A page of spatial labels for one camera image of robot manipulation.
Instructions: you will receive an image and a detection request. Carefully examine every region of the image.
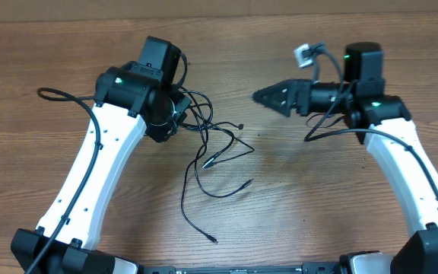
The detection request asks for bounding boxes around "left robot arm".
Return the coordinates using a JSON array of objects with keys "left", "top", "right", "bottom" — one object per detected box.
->
[{"left": 11, "top": 37, "right": 190, "bottom": 274}]

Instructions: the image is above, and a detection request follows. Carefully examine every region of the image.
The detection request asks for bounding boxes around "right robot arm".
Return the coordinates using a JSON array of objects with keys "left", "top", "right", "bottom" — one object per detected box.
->
[{"left": 252, "top": 42, "right": 438, "bottom": 273}]

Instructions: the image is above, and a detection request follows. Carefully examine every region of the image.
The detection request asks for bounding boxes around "black usb cable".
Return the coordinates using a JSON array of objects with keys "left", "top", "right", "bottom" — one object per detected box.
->
[{"left": 175, "top": 53, "right": 256, "bottom": 244}]

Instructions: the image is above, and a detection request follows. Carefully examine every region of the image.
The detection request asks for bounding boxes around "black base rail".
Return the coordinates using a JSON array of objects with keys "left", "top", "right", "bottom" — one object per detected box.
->
[{"left": 138, "top": 262, "right": 341, "bottom": 274}]

